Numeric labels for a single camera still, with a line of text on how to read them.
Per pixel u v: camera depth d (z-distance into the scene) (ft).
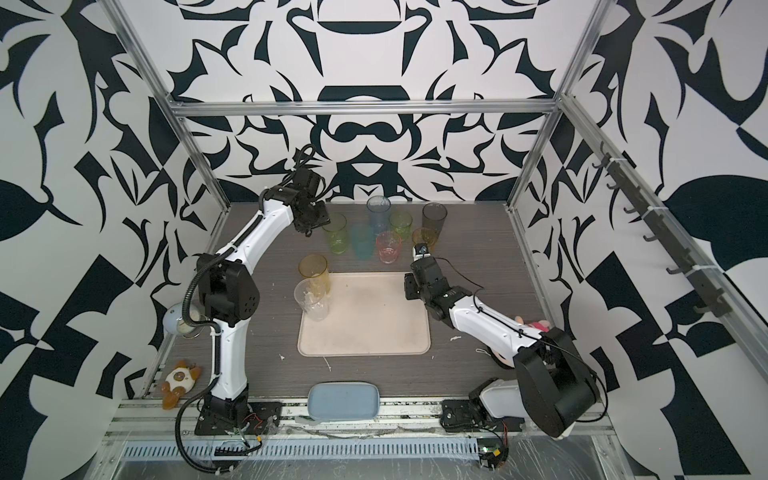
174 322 2.68
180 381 2.54
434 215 3.29
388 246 3.41
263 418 2.44
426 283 2.20
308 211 2.40
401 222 3.54
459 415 2.44
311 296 2.87
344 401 2.43
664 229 1.80
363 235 3.28
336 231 3.19
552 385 1.38
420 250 2.55
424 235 3.46
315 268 3.01
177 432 2.24
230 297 1.82
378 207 3.52
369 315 3.02
